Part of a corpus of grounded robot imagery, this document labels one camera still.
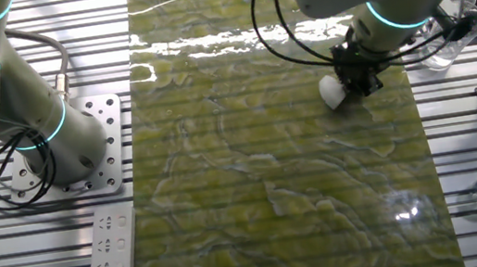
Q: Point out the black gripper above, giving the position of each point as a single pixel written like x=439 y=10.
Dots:
x=350 y=64

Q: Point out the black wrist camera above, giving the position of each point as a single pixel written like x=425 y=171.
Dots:
x=462 y=27

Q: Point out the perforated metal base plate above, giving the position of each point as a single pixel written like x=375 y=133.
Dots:
x=111 y=123

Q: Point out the white power strip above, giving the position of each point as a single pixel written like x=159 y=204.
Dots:
x=112 y=263

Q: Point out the white sponge block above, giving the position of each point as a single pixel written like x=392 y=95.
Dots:
x=332 y=91

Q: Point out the green marble pattern mat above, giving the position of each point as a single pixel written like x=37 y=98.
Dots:
x=229 y=200

